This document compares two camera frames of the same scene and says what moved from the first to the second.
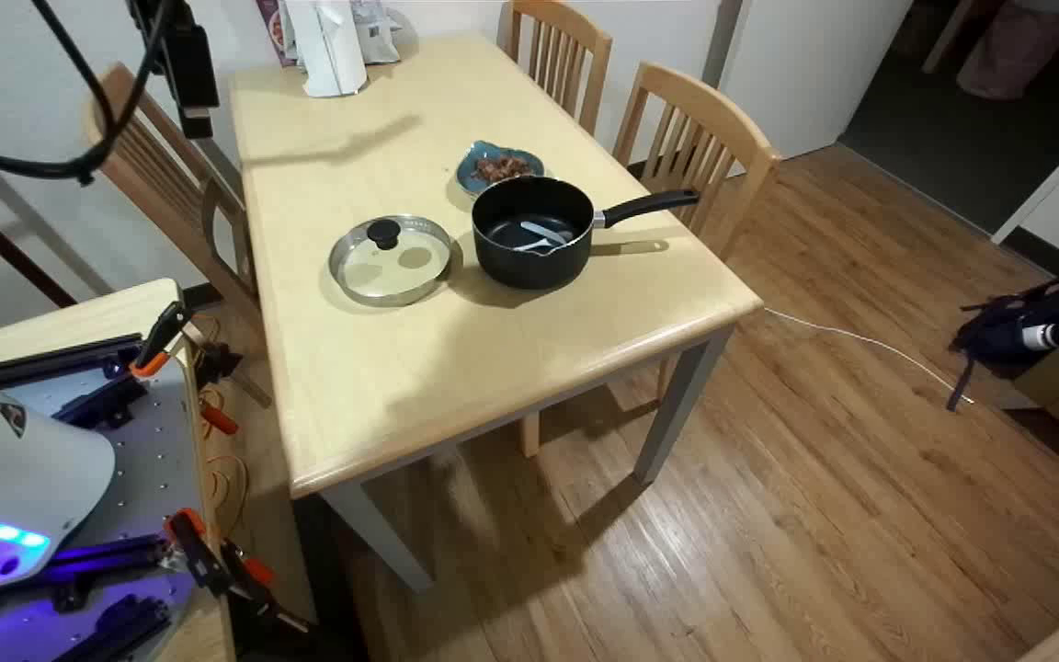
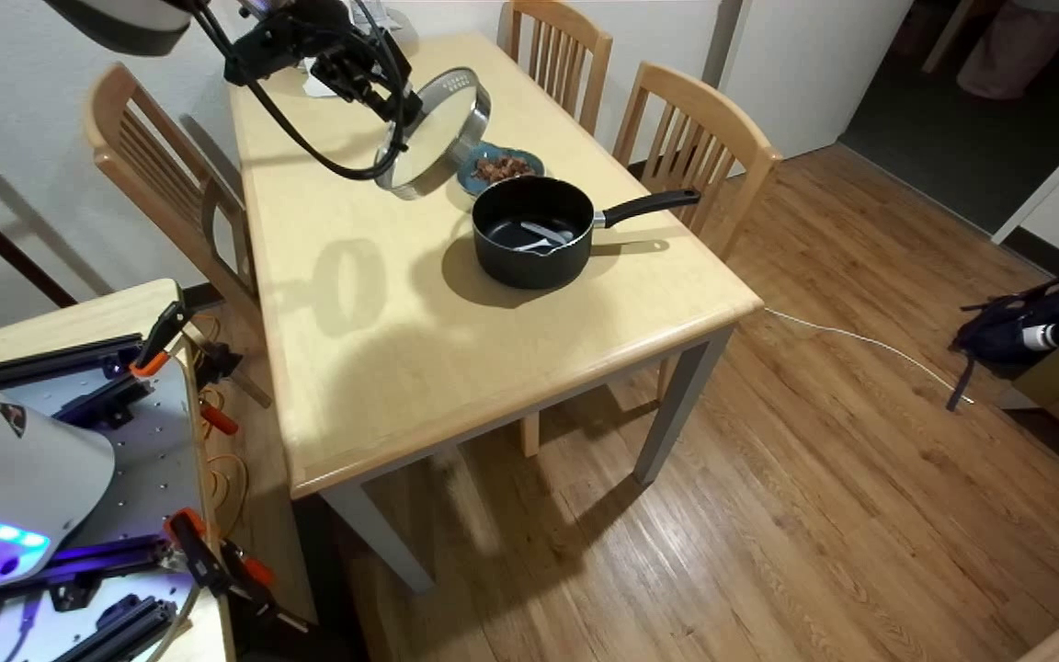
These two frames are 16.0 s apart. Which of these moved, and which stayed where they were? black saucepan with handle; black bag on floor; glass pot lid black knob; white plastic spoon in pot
Moved: glass pot lid black knob
Stayed: black saucepan with handle; black bag on floor; white plastic spoon in pot
